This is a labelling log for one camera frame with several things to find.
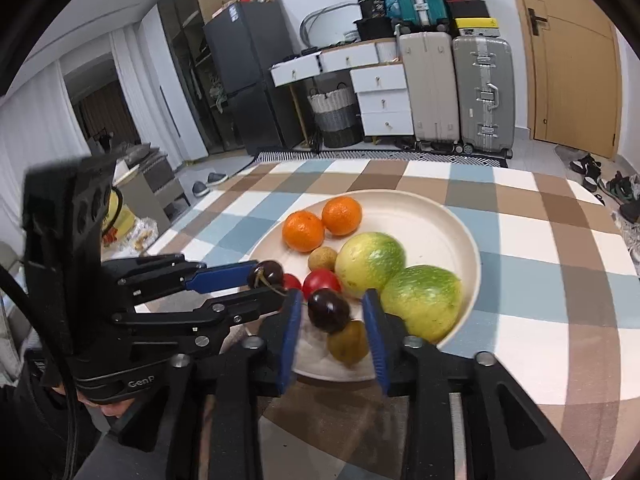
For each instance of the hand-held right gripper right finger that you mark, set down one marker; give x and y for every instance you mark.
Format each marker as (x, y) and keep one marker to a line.
(376, 342)

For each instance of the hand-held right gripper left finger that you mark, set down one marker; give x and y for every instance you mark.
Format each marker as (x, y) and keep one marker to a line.
(289, 342)

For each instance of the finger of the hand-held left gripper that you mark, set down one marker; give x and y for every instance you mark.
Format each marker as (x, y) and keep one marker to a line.
(220, 277)
(200, 320)

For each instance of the olive brown longan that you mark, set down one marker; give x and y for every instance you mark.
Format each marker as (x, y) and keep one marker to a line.
(349, 344)

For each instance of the dark cherry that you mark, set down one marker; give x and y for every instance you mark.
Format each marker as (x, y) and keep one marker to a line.
(267, 272)
(327, 310)

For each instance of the red cherry tomato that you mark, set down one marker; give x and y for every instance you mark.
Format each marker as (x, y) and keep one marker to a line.
(322, 281)
(294, 282)

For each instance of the large green guava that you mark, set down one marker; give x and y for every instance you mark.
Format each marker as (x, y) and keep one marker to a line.
(425, 305)

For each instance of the yellow green guava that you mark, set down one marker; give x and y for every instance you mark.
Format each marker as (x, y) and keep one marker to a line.
(367, 262)

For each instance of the light tan longan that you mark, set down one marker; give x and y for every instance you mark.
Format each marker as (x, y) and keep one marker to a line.
(321, 258)

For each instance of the white round plate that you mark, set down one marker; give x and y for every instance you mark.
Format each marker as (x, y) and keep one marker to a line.
(440, 240)

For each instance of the person's left forearm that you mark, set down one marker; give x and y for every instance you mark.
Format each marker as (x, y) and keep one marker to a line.
(35, 435)

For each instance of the person's left hand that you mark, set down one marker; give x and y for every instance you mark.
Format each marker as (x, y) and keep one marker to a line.
(112, 409)

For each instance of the yellow plastic bag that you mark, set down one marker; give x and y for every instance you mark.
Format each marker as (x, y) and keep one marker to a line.
(120, 215)

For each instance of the clear snack bag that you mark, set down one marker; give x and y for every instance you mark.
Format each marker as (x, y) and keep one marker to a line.
(145, 234)

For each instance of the grey sofa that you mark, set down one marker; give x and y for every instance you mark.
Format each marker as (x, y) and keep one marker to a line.
(12, 310)

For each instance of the grey slipper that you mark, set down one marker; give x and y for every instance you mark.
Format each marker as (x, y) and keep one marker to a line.
(216, 179)
(200, 189)

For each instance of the orange mandarin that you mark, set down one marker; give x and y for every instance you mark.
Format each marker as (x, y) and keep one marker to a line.
(303, 231)
(342, 216)

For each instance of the white curtain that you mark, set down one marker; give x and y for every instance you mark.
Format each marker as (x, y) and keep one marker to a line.
(30, 140)

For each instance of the grey stool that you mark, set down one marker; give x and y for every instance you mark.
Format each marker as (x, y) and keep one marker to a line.
(160, 185)

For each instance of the checked tablecloth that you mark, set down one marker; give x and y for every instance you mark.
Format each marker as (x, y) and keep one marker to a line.
(525, 310)

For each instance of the striped rug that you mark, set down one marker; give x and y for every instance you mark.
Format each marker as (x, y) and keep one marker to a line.
(380, 156)

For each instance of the woven laundry basket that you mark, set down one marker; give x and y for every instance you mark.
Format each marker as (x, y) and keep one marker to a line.
(336, 117)

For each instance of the grey refrigerator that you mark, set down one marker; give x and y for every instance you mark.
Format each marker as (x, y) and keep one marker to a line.
(250, 70)

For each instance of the dark glass cabinet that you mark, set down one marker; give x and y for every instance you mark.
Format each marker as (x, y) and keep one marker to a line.
(185, 45)

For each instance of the white drawer cabinet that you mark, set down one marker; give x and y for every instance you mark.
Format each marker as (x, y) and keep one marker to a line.
(385, 102)

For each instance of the beige suitcase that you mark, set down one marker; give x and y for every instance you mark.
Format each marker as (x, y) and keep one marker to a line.
(430, 90)

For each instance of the grey door mat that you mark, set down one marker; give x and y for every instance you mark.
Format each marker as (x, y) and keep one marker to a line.
(565, 152)

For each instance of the silver suitcase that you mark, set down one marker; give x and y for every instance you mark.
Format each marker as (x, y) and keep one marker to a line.
(484, 95)

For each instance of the black shoe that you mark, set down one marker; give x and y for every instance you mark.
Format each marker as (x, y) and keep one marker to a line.
(582, 164)
(592, 179)

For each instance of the white sneaker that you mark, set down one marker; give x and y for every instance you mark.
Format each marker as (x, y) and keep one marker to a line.
(635, 245)

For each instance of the white ribbed bin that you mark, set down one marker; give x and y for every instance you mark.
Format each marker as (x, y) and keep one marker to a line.
(387, 51)

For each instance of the green black sneaker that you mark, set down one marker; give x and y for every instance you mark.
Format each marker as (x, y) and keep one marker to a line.
(617, 187)

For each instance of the blue plastic bag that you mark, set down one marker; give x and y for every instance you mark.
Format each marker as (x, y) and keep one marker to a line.
(390, 2)

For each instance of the yellow flat box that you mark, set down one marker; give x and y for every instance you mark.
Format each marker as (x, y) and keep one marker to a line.
(477, 26)

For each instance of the wooden door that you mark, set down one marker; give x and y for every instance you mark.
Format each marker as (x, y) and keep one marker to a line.
(575, 70)

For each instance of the red black shoe box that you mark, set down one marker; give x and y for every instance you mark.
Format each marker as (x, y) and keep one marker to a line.
(466, 4)

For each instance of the white hoop frame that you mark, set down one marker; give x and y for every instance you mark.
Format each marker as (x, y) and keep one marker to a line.
(309, 22)

